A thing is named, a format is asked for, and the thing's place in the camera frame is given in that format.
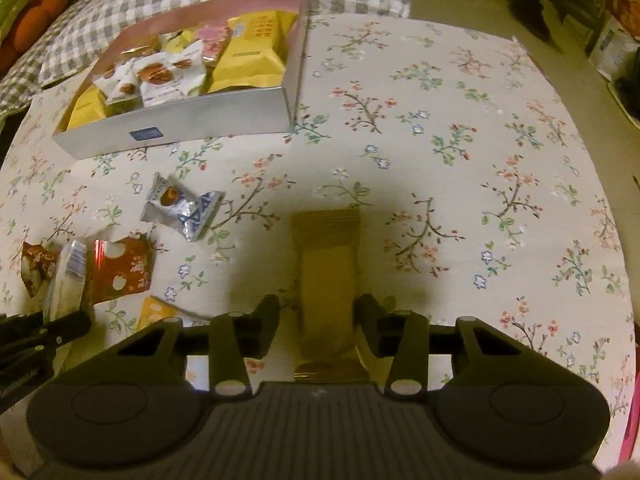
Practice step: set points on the small white nut packet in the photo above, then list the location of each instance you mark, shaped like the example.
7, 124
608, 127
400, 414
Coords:
120, 82

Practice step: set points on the gold snack bar packet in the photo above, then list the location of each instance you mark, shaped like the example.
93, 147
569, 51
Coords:
325, 270

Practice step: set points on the pink snack packet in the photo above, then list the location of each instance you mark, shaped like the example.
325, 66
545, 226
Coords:
212, 42

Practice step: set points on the red bag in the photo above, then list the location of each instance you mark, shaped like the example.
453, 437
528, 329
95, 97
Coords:
622, 10

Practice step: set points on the red plush cushion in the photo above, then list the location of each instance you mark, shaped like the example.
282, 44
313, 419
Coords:
40, 15

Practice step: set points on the white nut snack packet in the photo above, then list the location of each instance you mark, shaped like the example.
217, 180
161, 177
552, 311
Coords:
167, 77

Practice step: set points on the silver blue snack packet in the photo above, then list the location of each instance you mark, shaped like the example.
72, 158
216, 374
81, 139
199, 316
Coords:
170, 200

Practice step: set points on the small yellow snack packet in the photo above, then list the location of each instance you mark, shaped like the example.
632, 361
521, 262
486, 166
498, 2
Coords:
157, 312

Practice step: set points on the silver box pink interior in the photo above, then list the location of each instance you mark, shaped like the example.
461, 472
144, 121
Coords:
200, 120

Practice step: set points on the red snack packet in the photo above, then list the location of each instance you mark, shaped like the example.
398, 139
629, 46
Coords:
125, 270

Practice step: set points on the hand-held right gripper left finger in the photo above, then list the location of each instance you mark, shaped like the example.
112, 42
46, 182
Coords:
265, 325

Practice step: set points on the pale yellow snack packet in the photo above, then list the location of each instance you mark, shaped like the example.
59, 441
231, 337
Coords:
180, 40

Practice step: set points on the white blue-striped snack packet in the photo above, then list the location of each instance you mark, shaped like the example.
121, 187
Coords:
67, 285

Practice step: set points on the brown snack packet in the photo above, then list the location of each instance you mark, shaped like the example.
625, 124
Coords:
35, 262

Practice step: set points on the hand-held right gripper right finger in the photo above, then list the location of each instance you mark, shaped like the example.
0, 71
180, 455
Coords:
367, 325

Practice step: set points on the floral tablecloth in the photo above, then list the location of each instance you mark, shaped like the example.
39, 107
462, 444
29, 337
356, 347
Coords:
450, 160

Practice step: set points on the black bag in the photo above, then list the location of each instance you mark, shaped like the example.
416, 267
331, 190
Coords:
627, 95

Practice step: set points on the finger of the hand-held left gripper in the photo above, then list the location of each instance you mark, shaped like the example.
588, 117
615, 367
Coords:
25, 365
70, 326

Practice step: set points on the white plastic bag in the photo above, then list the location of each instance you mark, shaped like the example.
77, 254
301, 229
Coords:
610, 47

